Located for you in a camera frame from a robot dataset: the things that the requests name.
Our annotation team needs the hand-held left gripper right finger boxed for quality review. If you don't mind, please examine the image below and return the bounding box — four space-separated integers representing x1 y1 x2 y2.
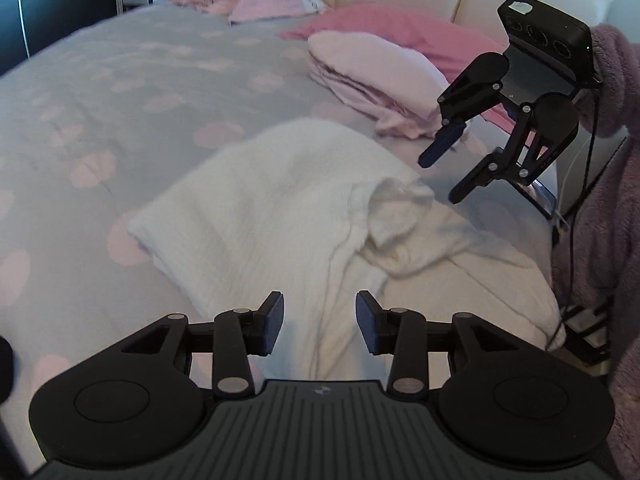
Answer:
355 290 527 397

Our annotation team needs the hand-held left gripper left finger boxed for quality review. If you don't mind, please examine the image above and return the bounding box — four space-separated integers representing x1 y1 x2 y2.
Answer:
120 290 286 397

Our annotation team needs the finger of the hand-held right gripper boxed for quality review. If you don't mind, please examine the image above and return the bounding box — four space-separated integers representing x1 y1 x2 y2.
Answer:
449 104 553 206
418 78 504 169

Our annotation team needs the white waffle blanket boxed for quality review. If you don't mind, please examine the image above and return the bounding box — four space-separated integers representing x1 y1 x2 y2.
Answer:
127 117 567 382

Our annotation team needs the person's right forearm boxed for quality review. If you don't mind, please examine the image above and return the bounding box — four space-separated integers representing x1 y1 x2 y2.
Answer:
592 22 640 142

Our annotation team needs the black smartphone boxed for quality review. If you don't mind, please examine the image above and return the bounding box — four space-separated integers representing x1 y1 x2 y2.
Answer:
519 177 557 219

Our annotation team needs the folded light pink cloth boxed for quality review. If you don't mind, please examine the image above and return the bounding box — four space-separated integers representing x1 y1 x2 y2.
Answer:
306 30 472 140

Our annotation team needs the deep pink pillow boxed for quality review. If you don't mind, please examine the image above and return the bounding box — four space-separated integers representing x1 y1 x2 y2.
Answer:
277 2 522 131

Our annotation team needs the purple fleece robe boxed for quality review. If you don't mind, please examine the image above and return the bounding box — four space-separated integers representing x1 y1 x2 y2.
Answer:
552 125 640 480

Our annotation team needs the dark bedside box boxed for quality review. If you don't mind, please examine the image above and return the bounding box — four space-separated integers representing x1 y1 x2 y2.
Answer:
562 305 614 367

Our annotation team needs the light pink printed pillow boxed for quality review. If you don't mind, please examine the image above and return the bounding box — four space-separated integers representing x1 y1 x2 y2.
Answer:
229 0 329 24

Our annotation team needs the black cloth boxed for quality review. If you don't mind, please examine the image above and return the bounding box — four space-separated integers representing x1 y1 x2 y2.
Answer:
0 337 14 404

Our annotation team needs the dark wardrobe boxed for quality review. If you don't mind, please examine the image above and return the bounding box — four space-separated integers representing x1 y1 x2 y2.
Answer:
0 0 147 79

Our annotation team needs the white cable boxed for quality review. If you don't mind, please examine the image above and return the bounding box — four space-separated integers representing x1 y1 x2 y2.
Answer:
552 135 629 232

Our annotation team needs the black cable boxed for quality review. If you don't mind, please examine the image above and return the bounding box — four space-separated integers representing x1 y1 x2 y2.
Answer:
545 80 627 352

